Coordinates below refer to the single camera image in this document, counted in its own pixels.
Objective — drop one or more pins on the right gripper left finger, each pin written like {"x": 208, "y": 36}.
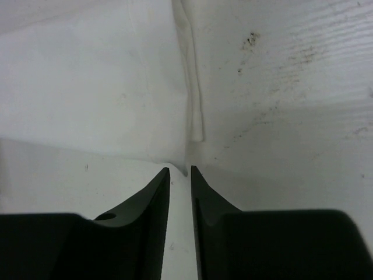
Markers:
{"x": 126, "y": 242}

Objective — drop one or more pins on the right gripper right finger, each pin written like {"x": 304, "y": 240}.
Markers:
{"x": 294, "y": 244}

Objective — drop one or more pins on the white tank top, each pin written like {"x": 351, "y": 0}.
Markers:
{"x": 109, "y": 77}

